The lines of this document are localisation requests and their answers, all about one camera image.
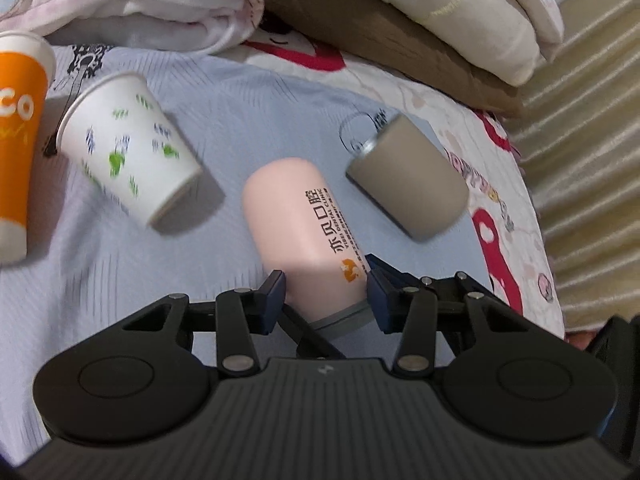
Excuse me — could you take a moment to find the strawberry bear bed sheet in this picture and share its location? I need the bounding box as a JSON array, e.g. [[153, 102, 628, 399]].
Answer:
[[223, 30, 565, 336]]

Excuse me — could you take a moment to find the pink white folded quilt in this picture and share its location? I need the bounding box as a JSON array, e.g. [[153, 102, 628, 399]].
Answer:
[[1, 0, 264, 54]]

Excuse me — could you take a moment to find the orange CoCo paper cup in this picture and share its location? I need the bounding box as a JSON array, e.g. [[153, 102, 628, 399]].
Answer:
[[0, 30, 56, 263]]

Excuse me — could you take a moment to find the pink cup with grey rim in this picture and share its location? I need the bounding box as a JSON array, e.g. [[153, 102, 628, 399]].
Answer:
[[242, 157, 372, 339]]

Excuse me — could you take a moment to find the beige ribbed curtain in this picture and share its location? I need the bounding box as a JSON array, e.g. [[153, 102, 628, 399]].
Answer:
[[506, 0, 639, 332]]

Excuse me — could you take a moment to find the brown pillow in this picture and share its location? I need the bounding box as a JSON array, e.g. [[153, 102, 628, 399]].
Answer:
[[265, 0, 523, 117]]

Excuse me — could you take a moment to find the light blue patterned cloth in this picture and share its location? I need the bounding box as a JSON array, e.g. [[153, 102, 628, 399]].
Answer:
[[1, 48, 489, 463]]

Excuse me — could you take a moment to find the beige taupe cup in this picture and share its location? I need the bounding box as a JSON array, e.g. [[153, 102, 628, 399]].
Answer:
[[346, 114, 469, 240]]

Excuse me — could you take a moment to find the cream pillow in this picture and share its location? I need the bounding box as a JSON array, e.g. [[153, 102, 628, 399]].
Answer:
[[382, 0, 564, 87]]

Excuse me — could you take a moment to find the white paper cup green print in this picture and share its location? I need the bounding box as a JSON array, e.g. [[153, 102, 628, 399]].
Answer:
[[56, 72, 202, 226]]

